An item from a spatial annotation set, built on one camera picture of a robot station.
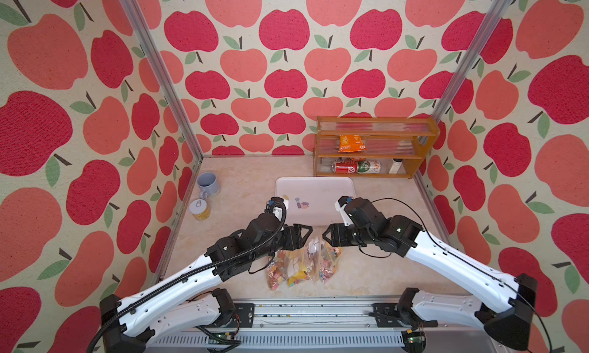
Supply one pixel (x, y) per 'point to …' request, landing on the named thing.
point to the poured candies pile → (304, 205)
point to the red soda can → (344, 166)
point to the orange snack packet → (350, 143)
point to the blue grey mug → (209, 183)
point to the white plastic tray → (311, 200)
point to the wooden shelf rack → (370, 146)
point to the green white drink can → (369, 166)
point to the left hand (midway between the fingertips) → (307, 236)
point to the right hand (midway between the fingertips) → (329, 239)
